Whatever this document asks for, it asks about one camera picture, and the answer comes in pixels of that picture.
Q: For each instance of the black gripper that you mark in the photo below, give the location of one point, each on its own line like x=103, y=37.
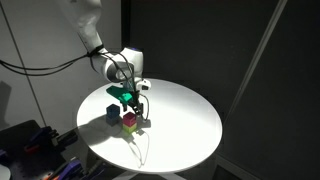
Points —
x=133, y=102

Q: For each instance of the pink block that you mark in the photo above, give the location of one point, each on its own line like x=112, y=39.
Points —
x=129, y=119

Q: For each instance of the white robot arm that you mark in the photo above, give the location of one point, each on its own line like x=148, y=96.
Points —
x=125, y=67

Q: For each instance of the blue block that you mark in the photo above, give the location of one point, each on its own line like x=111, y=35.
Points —
x=113, y=111

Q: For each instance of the yellow-green block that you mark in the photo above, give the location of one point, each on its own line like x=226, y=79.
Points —
x=129, y=129

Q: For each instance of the grey block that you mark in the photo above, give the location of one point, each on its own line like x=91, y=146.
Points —
x=113, y=121

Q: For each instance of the white round table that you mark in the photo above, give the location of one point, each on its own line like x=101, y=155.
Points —
x=183, y=129

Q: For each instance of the purple orange clamp lower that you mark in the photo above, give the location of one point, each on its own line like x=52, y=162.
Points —
x=73, y=170

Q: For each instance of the purple orange clamp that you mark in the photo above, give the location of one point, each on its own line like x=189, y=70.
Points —
x=73, y=170
x=47, y=138

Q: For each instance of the purple orange clamp upper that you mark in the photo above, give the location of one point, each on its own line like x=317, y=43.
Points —
x=47, y=138

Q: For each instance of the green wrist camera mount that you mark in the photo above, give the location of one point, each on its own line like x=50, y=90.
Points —
x=121, y=94

